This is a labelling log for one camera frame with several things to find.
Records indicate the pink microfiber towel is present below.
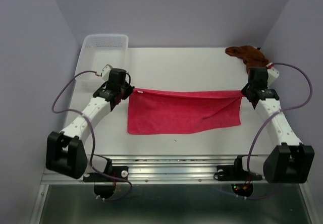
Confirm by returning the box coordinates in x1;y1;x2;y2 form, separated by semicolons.
127;88;243;135

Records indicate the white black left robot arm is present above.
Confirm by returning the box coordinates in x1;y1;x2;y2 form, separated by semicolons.
45;65;134;181

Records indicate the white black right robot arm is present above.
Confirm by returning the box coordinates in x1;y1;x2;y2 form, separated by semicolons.
232;64;314;184

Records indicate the brown crumpled towel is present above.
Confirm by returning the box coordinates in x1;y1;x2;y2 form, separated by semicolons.
225;45;269;73

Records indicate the white perforated plastic basket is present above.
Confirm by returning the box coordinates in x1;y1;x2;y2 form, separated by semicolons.
75;34;129;92

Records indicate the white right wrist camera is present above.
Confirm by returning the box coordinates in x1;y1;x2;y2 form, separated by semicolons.
267;67;280;87

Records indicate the aluminium mounting rail frame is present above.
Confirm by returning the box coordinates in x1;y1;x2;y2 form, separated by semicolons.
30;155;321;223

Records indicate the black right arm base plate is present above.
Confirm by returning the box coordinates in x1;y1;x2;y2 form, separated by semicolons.
213;154;263;198

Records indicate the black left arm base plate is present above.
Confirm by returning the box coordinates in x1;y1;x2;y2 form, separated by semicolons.
82;156;133;202

